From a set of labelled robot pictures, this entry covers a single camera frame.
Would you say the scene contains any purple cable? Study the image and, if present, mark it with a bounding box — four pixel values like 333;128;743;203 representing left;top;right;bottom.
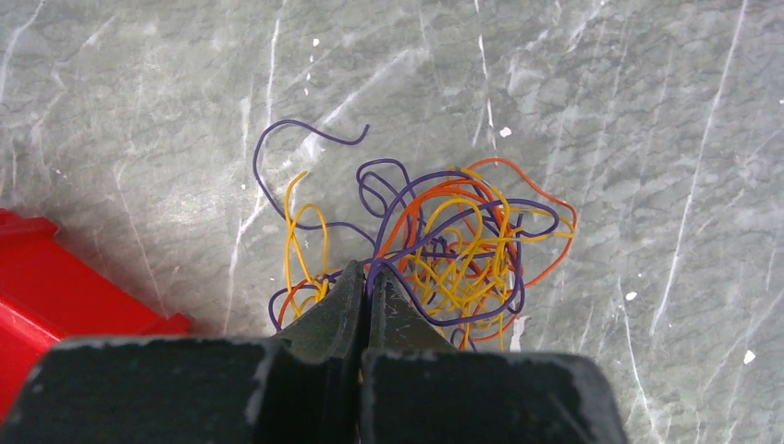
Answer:
252;119;561;353

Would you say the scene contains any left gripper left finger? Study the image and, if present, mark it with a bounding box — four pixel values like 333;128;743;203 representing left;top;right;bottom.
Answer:
272;261;366;443

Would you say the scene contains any yellow cable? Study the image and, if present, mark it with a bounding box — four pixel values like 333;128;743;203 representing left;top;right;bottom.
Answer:
283;166;577;352

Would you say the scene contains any orange cable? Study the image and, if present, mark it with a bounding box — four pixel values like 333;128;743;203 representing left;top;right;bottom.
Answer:
278;157;578;352

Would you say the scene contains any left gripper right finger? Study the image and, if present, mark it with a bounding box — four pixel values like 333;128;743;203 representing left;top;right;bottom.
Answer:
364;269;457;368

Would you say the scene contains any red flat bin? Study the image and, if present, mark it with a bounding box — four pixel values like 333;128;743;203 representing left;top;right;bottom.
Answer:
1;209;190;415

